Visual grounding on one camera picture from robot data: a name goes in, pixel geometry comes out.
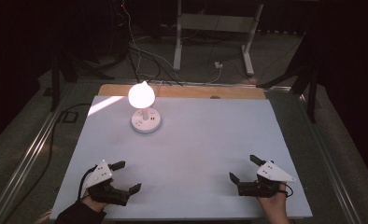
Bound white hanging cable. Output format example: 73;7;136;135
121;0;186;84

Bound black floor cable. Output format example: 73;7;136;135
0;102;93;224

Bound black stand legs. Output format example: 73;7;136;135
256;31;323;125
49;43;116;113

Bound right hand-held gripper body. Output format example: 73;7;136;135
236;160;298;199

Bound aluminium floor rail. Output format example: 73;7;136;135
298;92;362;224
0;81;78;224

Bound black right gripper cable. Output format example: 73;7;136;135
278;182;295;199

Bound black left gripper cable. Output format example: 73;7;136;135
78;164;99;200

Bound black floor plate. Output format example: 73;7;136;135
58;110;79;124

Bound person's right hand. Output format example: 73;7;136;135
256;182;290;218

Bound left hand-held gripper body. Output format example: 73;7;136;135
80;159;131;207

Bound white metal stand frame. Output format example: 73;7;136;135
172;0;265;77

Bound white table lamp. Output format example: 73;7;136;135
127;80;163;134

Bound white plug with cable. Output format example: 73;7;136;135
172;61;224;86

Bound wooden board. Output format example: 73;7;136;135
97;83;267;101

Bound person's left hand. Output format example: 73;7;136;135
80;193;107;215

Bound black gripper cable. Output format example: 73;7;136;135
278;182;295;199
78;164;99;200

